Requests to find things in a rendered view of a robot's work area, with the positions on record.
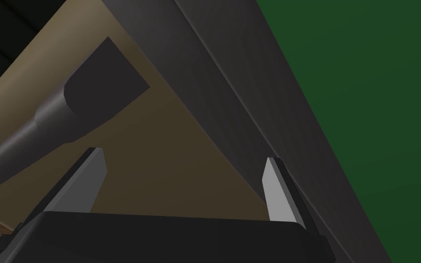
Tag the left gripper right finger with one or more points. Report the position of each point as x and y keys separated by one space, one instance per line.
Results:
x=278 y=199

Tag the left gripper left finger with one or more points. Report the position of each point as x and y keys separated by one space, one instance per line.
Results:
x=81 y=186

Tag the tan door leaf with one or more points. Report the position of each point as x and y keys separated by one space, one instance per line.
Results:
x=166 y=160

